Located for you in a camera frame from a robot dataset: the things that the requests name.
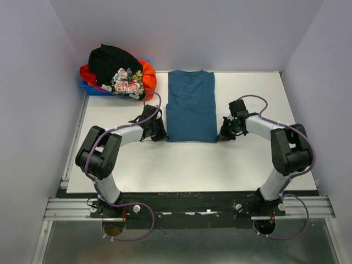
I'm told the teal blue t shirt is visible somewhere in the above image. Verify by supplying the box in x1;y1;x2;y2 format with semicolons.
166;70;217;143

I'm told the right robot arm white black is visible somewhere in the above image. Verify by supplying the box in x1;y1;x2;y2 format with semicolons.
216;98;315;216

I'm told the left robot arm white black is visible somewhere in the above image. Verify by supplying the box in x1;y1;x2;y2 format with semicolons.
74;104;167;217

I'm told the orange t shirt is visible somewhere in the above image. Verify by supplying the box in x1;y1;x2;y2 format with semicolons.
79;59;157;96

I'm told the black floral t shirt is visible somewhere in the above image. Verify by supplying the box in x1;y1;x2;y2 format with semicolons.
88;44;146;101

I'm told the blue plastic bin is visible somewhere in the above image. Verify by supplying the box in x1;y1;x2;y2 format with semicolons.
80;57;152;96

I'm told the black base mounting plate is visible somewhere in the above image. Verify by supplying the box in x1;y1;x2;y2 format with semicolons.
90;189;320;230

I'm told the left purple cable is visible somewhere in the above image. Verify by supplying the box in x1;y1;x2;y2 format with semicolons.
84;92;162;242

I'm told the purple cable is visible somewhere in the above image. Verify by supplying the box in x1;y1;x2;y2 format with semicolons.
238;94;317;239
84;92;162;242

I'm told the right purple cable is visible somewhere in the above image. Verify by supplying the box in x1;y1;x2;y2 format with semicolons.
238;94;317;239

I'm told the aluminium extrusion rail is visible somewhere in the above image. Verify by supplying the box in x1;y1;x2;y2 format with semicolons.
44;196;336;222

